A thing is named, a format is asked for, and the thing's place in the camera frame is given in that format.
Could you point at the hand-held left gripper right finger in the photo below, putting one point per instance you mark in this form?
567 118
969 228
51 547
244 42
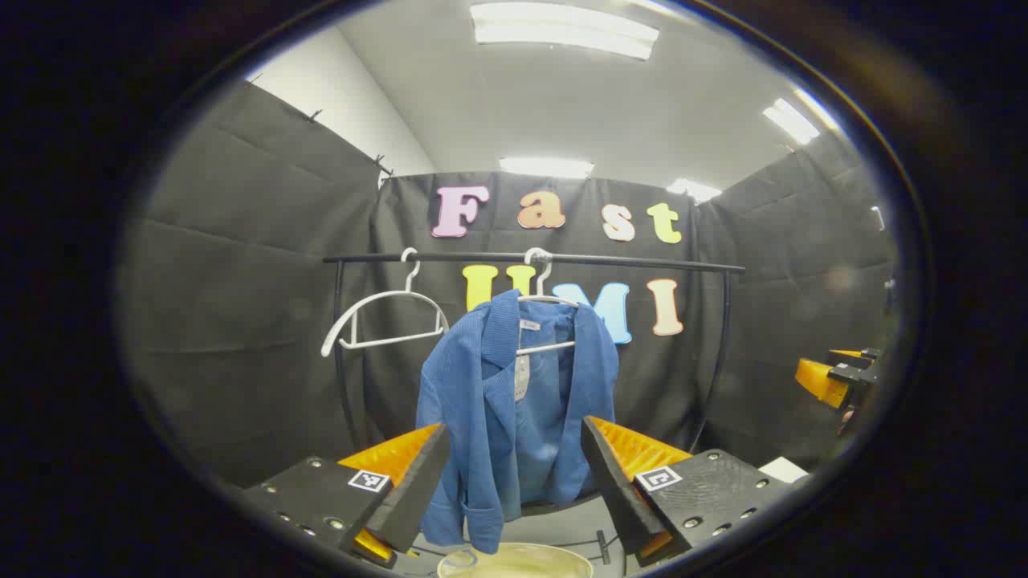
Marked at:
614 490

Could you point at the beige laundry hamper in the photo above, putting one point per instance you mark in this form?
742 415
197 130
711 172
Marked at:
514 562

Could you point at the white flat board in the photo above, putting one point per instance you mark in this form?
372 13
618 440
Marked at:
783 470

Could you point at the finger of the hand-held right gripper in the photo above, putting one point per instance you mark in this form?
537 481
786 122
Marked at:
851 354
815 381

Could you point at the white plastic hanger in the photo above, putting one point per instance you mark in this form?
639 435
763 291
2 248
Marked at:
408 281
546 348

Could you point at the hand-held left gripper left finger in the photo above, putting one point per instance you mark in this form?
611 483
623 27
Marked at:
414 490

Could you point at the black backdrop cloth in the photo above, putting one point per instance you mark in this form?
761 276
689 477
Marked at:
241 281

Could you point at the ceiling light panel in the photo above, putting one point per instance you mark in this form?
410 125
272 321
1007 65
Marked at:
562 30
692 190
791 120
546 167

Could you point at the black clothes rack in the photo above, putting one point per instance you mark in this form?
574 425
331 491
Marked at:
626 260

